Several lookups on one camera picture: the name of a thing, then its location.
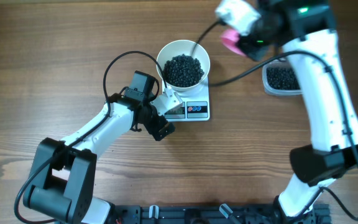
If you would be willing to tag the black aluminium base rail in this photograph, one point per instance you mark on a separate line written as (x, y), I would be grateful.
(248, 214)

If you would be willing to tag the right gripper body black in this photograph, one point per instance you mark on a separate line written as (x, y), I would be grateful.
(253, 43)

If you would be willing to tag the white digital kitchen scale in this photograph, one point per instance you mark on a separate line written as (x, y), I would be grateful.
(195, 106)

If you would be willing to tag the black beans in bowl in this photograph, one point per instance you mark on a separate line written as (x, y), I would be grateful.
(183, 71)

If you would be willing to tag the pink scoop with blue handle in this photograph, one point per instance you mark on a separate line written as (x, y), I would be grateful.
(229, 39)

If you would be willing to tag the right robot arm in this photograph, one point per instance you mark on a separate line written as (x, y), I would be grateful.
(306, 32)

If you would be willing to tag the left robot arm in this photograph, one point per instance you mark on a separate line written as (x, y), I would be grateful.
(61, 179)

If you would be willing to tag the black beans in container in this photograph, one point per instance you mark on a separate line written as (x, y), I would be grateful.
(280, 78)

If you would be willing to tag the clear plastic container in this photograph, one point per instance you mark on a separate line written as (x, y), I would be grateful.
(269, 90)

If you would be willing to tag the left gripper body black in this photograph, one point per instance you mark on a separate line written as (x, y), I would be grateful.
(153, 122)

